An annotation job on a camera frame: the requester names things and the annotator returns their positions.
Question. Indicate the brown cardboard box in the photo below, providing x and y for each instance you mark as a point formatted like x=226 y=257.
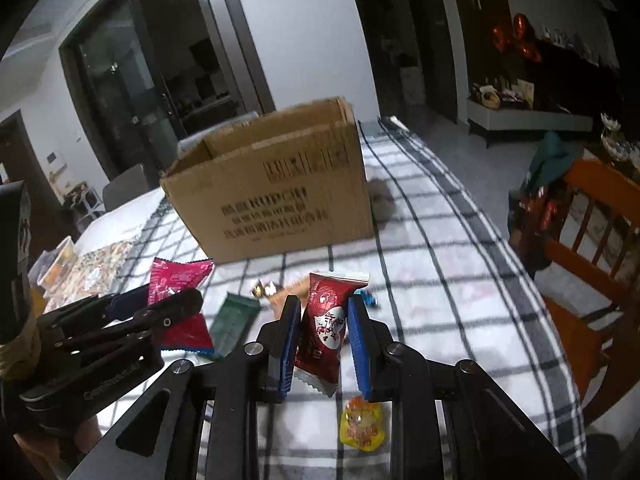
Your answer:
x=280 y=200

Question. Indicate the white low cabinet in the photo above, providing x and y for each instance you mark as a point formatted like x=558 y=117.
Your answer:
x=525 y=120

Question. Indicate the clear plastic container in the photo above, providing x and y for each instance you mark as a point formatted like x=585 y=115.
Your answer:
x=57 y=265

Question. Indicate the blue wrapped candy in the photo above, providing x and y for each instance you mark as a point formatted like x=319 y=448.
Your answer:
x=367 y=297

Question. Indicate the green cloth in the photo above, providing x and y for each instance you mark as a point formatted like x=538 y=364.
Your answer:
x=550 y=160

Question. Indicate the gold wrapped candy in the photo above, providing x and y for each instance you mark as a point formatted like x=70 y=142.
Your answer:
x=264 y=288

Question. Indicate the person's left hand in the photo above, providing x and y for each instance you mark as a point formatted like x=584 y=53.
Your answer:
x=55 y=452

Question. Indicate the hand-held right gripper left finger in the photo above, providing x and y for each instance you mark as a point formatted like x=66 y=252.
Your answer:
x=284 y=352

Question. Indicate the orange wooden chair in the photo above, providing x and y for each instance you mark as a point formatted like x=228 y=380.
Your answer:
x=600 y=180

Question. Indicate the orange snack packet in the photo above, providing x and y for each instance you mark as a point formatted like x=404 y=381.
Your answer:
x=295 y=290

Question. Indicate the yellow candy packet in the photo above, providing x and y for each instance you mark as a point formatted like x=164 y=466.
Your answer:
x=362 y=425

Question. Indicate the dark red snack packet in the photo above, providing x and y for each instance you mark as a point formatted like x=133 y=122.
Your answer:
x=322 y=320

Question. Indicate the dark green snack packet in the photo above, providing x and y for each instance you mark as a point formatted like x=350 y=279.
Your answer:
x=235 y=317

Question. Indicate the grey chair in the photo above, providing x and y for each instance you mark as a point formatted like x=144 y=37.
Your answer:
x=200 y=140
x=125 y=185

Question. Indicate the small white rack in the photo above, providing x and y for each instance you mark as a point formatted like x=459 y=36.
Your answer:
x=82 y=205

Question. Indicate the dark bag with red items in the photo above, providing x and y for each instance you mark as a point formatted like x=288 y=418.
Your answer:
x=530 y=220

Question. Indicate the patterned table mat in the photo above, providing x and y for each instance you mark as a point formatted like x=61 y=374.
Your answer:
x=95 y=270

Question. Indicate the glass tiered stand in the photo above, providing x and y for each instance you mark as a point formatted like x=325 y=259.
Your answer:
x=617 y=135

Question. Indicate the checked tablecloth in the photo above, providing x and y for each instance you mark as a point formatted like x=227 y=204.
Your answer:
x=450 y=310

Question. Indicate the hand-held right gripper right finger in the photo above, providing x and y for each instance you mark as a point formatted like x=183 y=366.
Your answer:
x=359 y=352

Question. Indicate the pink snack packet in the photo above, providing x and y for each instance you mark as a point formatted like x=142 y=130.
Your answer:
x=175 y=275

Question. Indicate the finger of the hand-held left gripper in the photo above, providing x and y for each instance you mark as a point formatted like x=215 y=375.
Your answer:
x=175 y=307
x=127 y=305

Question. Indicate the red balloon bunch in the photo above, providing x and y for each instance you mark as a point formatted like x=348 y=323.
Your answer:
x=522 y=30

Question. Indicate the dark glass sliding door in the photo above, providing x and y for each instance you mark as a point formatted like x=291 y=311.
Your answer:
x=125 y=85

